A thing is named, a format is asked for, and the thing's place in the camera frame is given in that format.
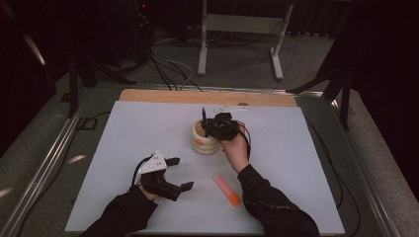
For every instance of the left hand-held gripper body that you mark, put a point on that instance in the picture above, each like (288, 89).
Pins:
(153, 163)

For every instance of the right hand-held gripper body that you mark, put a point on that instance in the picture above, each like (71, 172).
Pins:
(224, 128)

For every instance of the cream ribbed pen holder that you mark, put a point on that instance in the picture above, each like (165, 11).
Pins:
(204, 148)

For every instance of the pink orange highlighter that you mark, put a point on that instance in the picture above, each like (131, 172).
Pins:
(225, 188)

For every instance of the person's right hand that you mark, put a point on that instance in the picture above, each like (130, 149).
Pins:
(237, 153)

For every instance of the person's left hand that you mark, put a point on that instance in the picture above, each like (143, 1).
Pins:
(148, 195)

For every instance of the dark round table grommet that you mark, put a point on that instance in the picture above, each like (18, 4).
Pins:
(243, 103)

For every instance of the pale grey table mat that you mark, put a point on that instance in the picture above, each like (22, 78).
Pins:
(263, 138)

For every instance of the black tripod stand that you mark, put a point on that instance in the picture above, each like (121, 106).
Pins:
(73, 85)
(345, 105)

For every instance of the black device with red light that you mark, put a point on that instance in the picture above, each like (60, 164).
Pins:
(143, 13)

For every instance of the dark curtain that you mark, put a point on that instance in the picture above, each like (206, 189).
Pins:
(388, 82)
(19, 98)

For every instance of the white metal stand frame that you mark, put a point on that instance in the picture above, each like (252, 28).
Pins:
(243, 23)

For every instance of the aluminium rail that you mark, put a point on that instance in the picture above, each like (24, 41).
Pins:
(39, 174)
(362, 174)

